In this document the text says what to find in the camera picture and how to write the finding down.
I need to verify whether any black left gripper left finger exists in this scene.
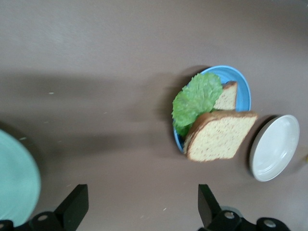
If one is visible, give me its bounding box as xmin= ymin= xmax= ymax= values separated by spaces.
xmin=0 ymin=184 xmax=89 ymax=231

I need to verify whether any beige round plate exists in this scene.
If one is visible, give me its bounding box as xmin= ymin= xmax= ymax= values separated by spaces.
xmin=249 ymin=114 xmax=300 ymax=182

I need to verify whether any brown bread slice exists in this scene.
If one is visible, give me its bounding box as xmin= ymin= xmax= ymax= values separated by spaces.
xmin=213 ymin=81 xmax=238 ymax=111
xmin=183 ymin=110 xmax=258 ymax=162

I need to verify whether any green lettuce leaf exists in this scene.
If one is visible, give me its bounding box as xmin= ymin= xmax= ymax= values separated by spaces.
xmin=172 ymin=72 xmax=224 ymax=138

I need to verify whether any green round plate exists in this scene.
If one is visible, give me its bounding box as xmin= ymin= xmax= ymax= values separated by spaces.
xmin=0 ymin=128 xmax=41 ymax=224

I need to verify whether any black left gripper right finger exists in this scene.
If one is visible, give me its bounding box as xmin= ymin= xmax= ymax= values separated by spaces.
xmin=197 ymin=184 xmax=291 ymax=231

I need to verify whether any blue round plate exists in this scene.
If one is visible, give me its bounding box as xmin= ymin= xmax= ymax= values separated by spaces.
xmin=173 ymin=64 xmax=252 ymax=154

